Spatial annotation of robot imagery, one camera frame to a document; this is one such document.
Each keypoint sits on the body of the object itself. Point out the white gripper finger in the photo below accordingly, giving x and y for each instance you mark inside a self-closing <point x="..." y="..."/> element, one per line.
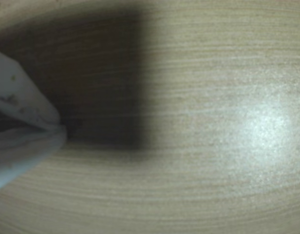
<point x="21" y="97"/>
<point x="21" y="156"/>

